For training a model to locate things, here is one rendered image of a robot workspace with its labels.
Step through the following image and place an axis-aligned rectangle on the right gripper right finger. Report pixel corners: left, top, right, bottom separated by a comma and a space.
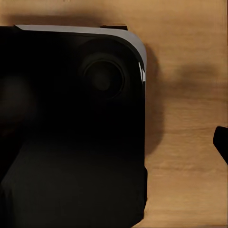
213, 126, 228, 165

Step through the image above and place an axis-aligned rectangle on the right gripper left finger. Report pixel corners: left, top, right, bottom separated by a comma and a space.
0, 126, 25, 183

